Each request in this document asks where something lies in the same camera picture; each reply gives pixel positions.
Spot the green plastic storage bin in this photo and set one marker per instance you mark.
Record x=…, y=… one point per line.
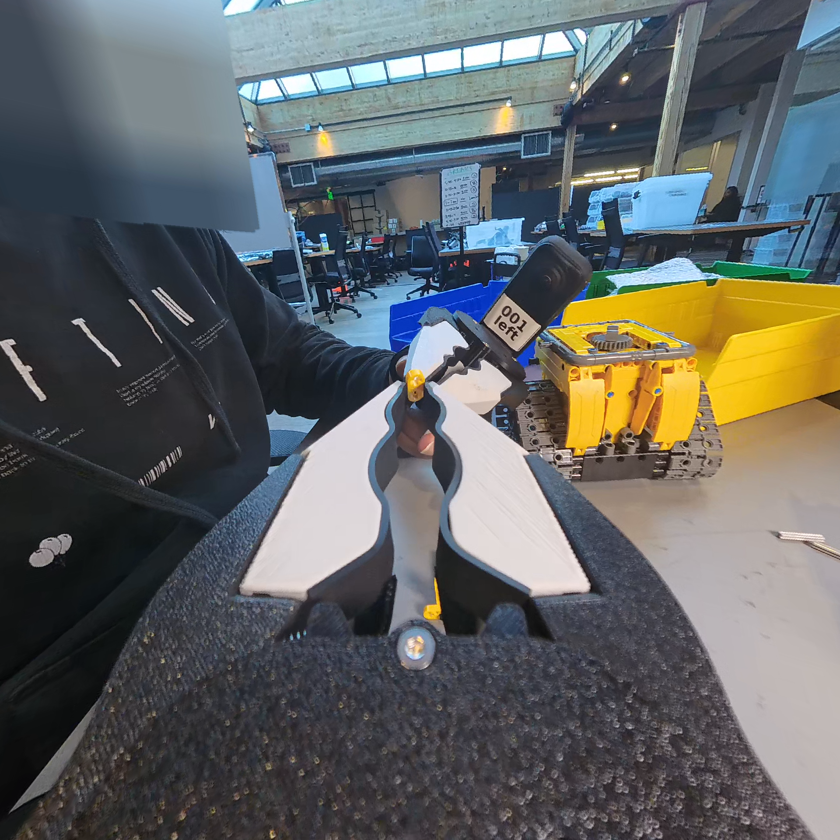
x=754, y=270

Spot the yellow building-block toy vehicle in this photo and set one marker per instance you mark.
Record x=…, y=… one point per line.
x=617, y=387

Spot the grey desk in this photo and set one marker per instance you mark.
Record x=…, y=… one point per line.
x=722, y=590

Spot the wooden post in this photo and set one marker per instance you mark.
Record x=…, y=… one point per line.
x=679, y=85

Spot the blue plastic storage bin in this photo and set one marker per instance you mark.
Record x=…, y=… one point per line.
x=446, y=308

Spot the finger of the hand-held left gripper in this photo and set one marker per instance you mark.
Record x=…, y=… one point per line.
x=485, y=390
x=433, y=348

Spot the clear bubble wrap bag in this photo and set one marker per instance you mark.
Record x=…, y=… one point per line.
x=656, y=272

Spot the white schedule board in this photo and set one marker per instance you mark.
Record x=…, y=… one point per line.
x=460, y=195

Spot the white plastic crate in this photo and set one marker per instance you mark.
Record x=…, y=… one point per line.
x=669, y=200

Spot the pile of small building pieces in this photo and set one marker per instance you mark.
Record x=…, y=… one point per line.
x=804, y=538

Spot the yellow plastic storage bin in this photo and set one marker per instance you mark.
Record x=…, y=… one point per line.
x=774, y=341

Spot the person's left hand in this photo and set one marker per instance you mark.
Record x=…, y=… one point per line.
x=417, y=439

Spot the white partition board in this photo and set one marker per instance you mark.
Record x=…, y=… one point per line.
x=272, y=197

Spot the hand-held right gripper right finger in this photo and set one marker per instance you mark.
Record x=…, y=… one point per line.
x=512, y=525

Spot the grey toy track belt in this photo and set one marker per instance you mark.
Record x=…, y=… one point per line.
x=544, y=433
x=699, y=439

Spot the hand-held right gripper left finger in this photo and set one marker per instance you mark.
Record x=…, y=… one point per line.
x=315, y=525

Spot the yellow short beam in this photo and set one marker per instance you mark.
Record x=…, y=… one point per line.
x=415, y=377

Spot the long wooden table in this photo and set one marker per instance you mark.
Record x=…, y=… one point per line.
x=722, y=229

